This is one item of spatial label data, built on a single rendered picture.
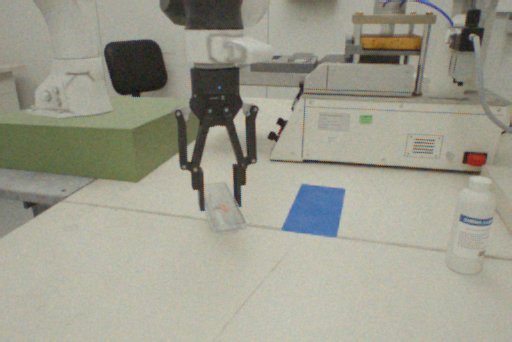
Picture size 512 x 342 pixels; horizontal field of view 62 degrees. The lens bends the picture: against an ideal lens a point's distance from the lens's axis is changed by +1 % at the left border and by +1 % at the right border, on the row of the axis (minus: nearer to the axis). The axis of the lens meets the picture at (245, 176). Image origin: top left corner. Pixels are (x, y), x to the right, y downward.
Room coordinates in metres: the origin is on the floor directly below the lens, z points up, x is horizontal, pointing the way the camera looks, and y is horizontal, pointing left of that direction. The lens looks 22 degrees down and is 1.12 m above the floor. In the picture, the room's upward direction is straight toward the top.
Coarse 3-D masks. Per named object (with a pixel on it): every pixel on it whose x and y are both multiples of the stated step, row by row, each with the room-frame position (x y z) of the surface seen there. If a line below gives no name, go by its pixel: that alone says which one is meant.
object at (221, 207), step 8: (208, 184) 0.74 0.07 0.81; (216, 184) 0.74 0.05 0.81; (224, 184) 0.74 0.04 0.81; (208, 192) 0.70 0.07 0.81; (216, 192) 0.70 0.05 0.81; (224, 192) 0.70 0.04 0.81; (208, 200) 0.66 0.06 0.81; (216, 200) 0.66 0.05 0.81; (224, 200) 0.66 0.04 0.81; (232, 200) 0.66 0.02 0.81; (208, 208) 0.63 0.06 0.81; (216, 208) 0.63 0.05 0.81; (224, 208) 0.63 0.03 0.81; (232, 208) 0.63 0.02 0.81; (216, 216) 0.60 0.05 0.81; (224, 216) 0.60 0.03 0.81; (232, 216) 0.60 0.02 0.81; (240, 216) 0.60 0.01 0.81; (216, 224) 0.57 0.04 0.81; (224, 224) 0.57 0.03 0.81; (232, 224) 0.57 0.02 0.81; (240, 224) 0.57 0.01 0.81
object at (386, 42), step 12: (384, 24) 1.14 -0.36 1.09; (372, 36) 1.10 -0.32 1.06; (384, 36) 1.10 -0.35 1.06; (396, 36) 1.10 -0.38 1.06; (408, 36) 1.10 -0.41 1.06; (420, 36) 1.10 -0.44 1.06; (372, 48) 1.07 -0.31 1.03; (384, 48) 1.06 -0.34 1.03; (396, 48) 1.05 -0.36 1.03; (408, 48) 1.05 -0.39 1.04
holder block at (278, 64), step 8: (280, 56) 1.30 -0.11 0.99; (288, 56) 1.28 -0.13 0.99; (256, 64) 1.13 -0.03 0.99; (264, 64) 1.12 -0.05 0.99; (272, 64) 1.12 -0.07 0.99; (280, 64) 1.11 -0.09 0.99; (288, 64) 1.11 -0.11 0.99; (296, 64) 1.11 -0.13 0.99; (304, 64) 1.10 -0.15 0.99; (312, 64) 1.10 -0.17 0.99; (280, 72) 1.11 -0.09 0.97; (288, 72) 1.11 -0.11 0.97; (296, 72) 1.11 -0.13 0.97; (304, 72) 1.10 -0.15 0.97
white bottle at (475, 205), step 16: (480, 176) 0.57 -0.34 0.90; (464, 192) 0.56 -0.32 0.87; (480, 192) 0.55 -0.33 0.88; (464, 208) 0.55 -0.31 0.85; (480, 208) 0.53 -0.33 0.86; (464, 224) 0.54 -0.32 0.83; (480, 224) 0.53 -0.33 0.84; (448, 240) 0.57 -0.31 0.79; (464, 240) 0.54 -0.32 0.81; (480, 240) 0.53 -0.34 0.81; (448, 256) 0.56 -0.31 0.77; (464, 256) 0.54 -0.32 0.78; (480, 256) 0.54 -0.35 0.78; (464, 272) 0.53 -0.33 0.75
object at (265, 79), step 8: (240, 64) 1.17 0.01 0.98; (248, 64) 1.27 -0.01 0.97; (240, 72) 1.13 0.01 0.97; (248, 72) 1.12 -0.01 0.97; (256, 72) 1.12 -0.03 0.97; (264, 72) 1.12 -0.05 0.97; (272, 72) 1.12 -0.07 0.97; (240, 80) 1.13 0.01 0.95; (248, 80) 1.12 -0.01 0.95; (256, 80) 1.12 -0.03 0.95; (264, 80) 1.11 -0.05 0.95; (272, 80) 1.11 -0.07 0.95; (280, 80) 1.10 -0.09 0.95; (288, 80) 1.10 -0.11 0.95; (296, 80) 1.10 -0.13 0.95
